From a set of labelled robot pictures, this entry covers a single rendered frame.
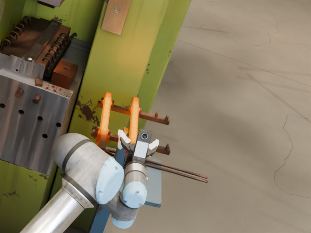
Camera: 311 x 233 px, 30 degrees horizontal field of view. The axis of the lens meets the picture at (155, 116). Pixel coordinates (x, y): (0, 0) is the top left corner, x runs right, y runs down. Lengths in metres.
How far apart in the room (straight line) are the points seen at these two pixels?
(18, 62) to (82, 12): 0.51
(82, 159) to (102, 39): 1.06
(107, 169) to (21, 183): 1.33
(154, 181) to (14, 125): 0.67
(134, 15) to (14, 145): 0.81
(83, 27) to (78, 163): 1.45
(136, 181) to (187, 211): 1.71
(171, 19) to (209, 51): 2.63
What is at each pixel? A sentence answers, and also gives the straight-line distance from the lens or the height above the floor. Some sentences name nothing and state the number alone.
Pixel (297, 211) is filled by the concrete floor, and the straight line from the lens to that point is 4.03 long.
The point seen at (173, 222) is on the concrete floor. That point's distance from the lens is 3.47.
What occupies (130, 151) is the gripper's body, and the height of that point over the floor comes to 1.08.
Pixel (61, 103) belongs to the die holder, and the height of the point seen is 0.88.
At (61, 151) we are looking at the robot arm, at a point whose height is 1.28.
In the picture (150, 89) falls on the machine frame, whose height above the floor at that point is 0.72.
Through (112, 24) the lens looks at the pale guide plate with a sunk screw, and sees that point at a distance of 2.49.
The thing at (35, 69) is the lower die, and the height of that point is 0.96.
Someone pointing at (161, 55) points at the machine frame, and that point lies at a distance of 3.03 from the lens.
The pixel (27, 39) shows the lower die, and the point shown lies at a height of 0.99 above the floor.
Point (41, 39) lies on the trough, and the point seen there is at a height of 0.99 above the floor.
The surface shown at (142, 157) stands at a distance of 2.00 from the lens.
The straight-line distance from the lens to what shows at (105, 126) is 2.27.
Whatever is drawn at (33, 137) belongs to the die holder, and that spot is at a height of 0.66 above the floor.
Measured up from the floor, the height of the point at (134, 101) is 0.98.
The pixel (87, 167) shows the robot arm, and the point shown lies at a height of 1.29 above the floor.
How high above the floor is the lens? 2.27
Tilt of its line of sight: 32 degrees down
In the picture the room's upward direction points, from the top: 21 degrees clockwise
